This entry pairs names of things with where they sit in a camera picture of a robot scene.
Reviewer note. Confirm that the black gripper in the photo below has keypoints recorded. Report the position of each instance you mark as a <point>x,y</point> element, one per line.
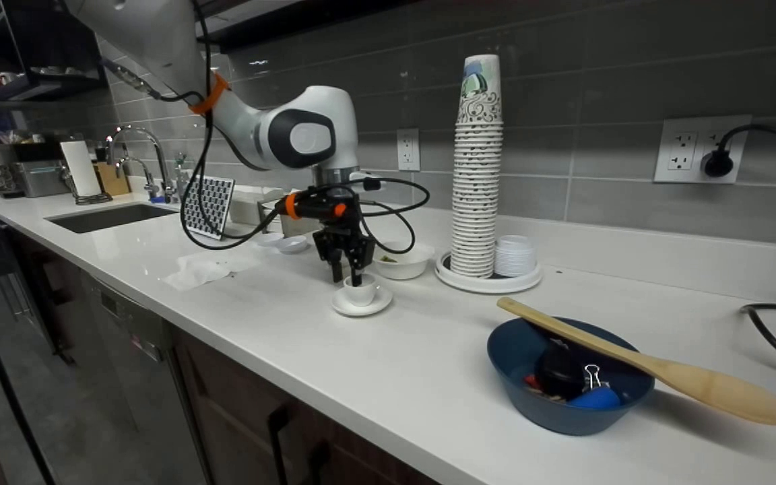
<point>340,224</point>

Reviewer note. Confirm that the small white mug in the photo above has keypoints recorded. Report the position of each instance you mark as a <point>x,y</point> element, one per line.
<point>361,292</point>

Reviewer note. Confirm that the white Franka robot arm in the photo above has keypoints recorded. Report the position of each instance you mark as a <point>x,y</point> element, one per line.
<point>226,99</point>

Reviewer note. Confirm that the small white saucer plate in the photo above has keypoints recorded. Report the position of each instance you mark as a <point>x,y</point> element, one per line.
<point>361,308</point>

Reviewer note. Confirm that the white bowl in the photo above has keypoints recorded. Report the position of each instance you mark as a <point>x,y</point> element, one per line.
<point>405,263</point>

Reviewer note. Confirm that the dark blue bowl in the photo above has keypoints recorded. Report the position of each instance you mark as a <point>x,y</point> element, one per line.
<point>557,417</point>

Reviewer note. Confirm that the small white dish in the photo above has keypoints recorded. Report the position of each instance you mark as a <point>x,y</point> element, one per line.
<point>291,243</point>

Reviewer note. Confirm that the round white tray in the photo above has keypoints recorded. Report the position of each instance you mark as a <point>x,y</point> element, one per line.
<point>485,285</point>

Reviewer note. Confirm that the black white patterned board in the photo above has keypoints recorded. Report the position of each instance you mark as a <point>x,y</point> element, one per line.
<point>214,209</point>

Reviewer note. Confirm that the tall paper cup stack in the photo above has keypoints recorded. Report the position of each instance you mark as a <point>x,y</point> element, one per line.
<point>478,172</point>

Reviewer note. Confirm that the short white cup stack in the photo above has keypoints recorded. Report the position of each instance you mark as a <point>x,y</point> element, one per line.
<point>514,257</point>

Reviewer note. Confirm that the brown wooden cabinet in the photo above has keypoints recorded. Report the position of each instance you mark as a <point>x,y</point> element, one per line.
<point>243,421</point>

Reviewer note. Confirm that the chrome faucet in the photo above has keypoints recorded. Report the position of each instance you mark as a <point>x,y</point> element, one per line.
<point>156,164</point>

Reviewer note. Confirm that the grey dishwasher front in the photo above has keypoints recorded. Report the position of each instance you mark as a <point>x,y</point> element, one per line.
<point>128,359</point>

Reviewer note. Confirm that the black round object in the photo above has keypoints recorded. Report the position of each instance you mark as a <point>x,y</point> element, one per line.
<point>564,371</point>

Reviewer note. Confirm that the kitchen sink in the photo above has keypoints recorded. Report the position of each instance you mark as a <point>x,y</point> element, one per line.
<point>105,216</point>

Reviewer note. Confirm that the dark overhead cabinet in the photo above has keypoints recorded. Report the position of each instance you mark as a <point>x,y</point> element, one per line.
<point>315,14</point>

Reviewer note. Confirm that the black binder clip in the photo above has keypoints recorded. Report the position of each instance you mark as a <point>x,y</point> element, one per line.
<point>594,375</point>

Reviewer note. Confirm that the blue round object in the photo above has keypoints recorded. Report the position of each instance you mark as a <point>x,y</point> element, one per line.
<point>596,399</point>

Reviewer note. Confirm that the white upright card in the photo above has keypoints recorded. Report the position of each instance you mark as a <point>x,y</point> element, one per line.
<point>79,169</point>

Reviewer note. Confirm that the grey countertop appliance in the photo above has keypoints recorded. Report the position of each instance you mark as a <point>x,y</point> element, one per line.
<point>24,172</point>

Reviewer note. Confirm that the wooden spoon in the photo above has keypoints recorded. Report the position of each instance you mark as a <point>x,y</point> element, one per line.
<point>675,372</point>

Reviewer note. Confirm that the white light switch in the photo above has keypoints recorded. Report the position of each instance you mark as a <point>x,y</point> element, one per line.
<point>406,149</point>

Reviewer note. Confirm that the white wall outlet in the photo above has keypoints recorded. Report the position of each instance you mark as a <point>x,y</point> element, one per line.
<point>684,153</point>

